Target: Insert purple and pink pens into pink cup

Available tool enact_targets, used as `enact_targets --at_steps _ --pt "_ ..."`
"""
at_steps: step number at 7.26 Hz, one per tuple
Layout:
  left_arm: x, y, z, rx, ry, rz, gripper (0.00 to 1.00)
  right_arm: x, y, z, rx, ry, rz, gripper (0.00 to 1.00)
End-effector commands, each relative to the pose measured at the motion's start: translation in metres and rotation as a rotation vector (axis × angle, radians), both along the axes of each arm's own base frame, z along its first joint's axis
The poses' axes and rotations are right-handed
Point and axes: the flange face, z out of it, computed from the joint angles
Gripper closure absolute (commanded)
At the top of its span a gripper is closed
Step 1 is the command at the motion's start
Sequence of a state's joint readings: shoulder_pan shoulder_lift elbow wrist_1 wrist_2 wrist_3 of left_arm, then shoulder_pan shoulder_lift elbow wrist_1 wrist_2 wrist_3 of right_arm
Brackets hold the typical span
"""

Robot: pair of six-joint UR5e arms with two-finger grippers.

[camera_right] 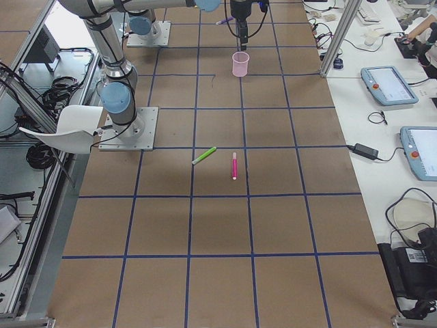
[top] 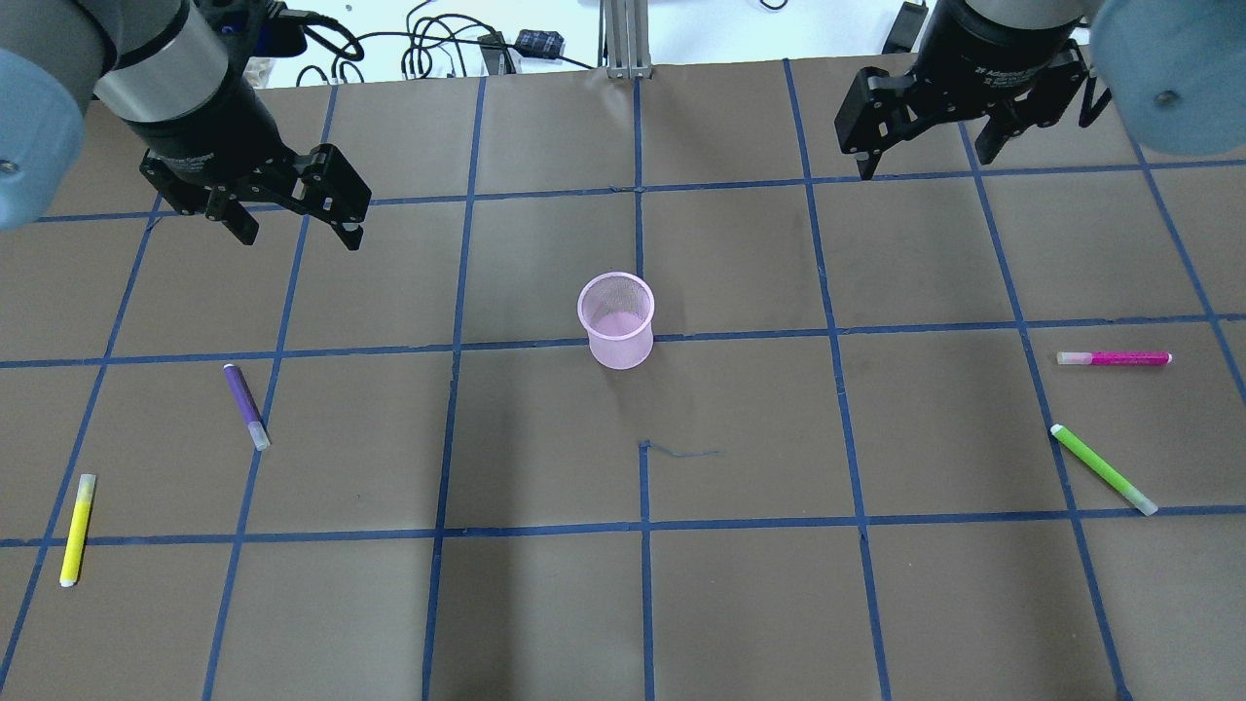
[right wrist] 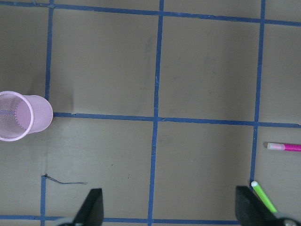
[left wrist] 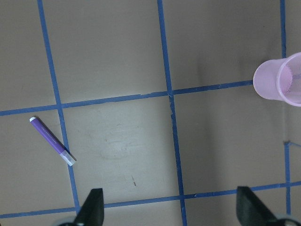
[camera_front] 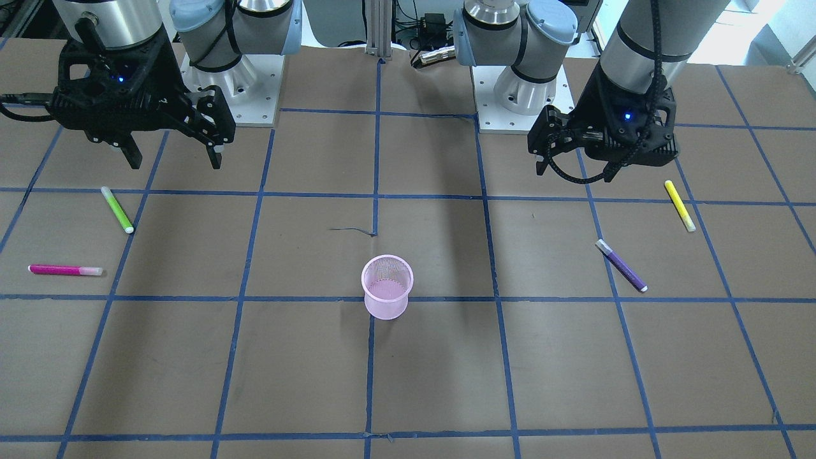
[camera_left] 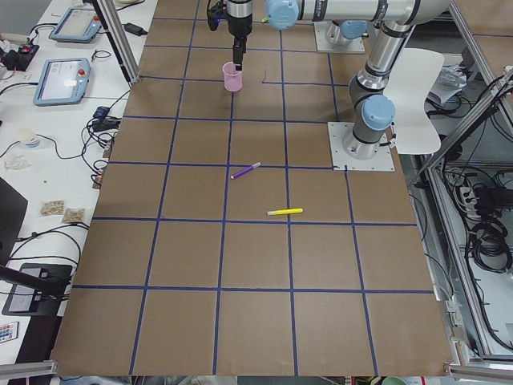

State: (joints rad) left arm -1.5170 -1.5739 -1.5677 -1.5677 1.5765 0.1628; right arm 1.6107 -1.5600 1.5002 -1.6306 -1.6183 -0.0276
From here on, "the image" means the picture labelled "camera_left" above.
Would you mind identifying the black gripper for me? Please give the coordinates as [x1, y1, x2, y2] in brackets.
[226, 0, 252, 71]

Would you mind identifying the far teach pendant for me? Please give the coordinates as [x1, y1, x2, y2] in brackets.
[50, 7, 102, 43]

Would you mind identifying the rgb remote control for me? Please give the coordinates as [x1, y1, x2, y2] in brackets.
[0, 321, 19, 343]

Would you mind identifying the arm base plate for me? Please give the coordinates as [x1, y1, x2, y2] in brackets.
[313, 20, 367, 54]
[328, 122, 394, 172]

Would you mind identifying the black monitor stand base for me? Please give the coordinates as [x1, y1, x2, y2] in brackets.
[1, 263, 72, 316]

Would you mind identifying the teach pendant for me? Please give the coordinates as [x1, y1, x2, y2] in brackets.
[33, 58, 91, 107]
[50, 7, 102, 43]

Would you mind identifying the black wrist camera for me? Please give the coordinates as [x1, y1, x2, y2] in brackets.
[207, 0, 227, 31]

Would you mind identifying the near teach pendant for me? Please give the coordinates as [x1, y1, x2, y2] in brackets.
[33, 58, 91, 107]

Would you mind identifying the black power adapter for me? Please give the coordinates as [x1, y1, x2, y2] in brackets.
[123, 22, 147, 36]

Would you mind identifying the aluminium frame post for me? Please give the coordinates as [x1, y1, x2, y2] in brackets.
[91, 0, 140, 84]

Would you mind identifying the yellow highlighter pen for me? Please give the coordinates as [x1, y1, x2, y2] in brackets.
[266, 208, 304, 217]

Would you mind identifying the purple pen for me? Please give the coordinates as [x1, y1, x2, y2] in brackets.
[230, 162, 261, 180]

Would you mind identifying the pink mesh cup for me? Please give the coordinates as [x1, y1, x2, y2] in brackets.
[222, 62, 243, 92]

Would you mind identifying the white chair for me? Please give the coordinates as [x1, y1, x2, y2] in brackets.
[384, 48, 444, 155]

